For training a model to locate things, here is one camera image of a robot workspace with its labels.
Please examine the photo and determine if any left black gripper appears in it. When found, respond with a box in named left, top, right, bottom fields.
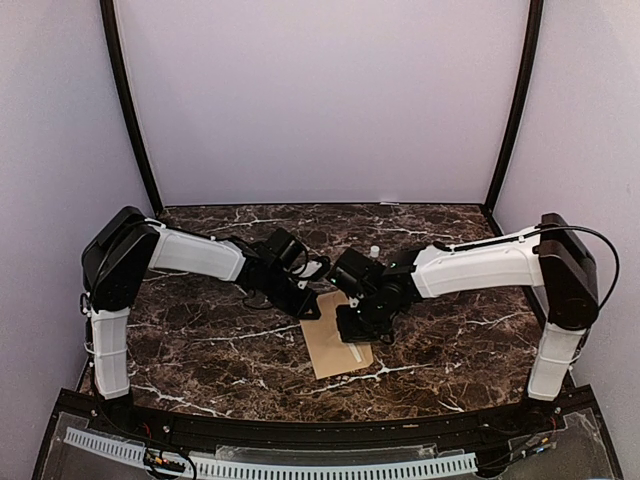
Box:
left=261, top=267, right=320, bottom=319

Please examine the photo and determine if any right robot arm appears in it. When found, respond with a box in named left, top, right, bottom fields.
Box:
left=328, top=213, right=614, bottom=434

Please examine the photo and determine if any white slotted cable duct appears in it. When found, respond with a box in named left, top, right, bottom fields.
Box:
left=63, top=427, right=478, bottom=479

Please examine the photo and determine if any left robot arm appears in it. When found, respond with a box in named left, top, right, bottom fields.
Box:
left=80, top=206, right=331, bottom=436

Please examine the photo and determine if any brown paper envelope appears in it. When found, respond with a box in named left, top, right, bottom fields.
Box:
left=300, top=291, right=373, bottom=380

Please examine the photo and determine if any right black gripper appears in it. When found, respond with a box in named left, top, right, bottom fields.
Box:
left=335, top=291, right=392, bottom=343

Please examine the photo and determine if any black front table rail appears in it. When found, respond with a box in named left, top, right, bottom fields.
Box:
left=85, top=395, right=559, bottom=452

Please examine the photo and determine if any left black corner post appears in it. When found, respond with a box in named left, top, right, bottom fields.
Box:
left=99, top=0, right=164, bottom=214

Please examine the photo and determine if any right black corner post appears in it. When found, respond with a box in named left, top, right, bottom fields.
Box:
left=483, top=0, right=544, bottom=216

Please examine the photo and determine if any black corner post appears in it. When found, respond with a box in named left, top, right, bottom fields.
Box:
left=483, top=0, right=544, bottom=216
left=99, top=0, right=164, bottom=214

